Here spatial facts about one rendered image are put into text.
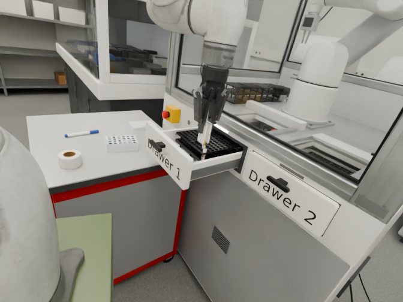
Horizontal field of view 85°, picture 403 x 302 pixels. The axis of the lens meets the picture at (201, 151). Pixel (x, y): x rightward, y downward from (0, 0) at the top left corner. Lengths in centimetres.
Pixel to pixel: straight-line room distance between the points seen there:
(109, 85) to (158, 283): 116
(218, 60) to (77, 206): 67
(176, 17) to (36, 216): 55
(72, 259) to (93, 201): 47
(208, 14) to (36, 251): 56
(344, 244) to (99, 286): 55
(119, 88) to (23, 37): 338
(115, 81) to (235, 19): 99
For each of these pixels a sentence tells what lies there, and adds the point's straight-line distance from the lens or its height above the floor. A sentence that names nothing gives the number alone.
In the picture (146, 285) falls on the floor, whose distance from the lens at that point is 143.
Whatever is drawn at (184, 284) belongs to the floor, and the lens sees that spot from 144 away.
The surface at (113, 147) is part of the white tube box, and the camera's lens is 96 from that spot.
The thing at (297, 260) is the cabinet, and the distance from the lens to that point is 80.
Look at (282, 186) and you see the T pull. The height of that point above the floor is 91.
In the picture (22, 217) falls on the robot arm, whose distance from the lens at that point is 27.
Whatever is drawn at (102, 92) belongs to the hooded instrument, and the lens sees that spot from 146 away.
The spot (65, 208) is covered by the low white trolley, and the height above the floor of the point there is 65.
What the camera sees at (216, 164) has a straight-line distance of 72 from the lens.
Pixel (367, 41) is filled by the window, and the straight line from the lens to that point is 62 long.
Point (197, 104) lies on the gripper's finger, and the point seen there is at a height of 106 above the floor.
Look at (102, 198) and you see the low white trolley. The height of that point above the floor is 65.
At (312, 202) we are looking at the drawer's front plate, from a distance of 66.
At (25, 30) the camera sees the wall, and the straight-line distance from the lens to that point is 473.
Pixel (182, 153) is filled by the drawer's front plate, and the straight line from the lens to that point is 64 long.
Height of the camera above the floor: 124
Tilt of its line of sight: 27 degrees down
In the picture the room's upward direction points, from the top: 10 degrees clockwise
